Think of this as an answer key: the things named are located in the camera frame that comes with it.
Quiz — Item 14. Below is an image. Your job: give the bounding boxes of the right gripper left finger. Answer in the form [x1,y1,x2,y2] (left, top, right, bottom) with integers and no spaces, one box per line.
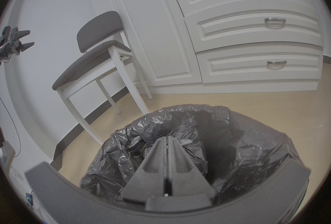
[121,136,168,206]

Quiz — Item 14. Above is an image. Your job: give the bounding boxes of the white chair dark grey seat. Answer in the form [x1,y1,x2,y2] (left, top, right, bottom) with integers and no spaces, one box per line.
[52,10,153,146]

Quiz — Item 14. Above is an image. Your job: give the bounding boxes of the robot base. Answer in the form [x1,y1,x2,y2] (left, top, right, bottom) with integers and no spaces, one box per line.
[0,126,15,175]

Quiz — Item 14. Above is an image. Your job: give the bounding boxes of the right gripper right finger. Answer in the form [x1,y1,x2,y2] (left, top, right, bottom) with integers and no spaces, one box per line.
[168,136,217,204]

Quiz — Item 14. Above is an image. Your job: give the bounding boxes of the black plastic bag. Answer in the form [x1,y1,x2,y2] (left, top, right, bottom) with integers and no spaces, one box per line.
[80,104,310,206]

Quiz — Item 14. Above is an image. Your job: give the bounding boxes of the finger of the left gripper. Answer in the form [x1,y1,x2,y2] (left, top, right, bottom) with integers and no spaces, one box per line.
[13,29,31,39]
[19,41,35,53]

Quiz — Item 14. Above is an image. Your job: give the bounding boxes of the black cable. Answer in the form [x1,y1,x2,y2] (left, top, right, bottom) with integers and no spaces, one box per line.
[0,96,22,159]

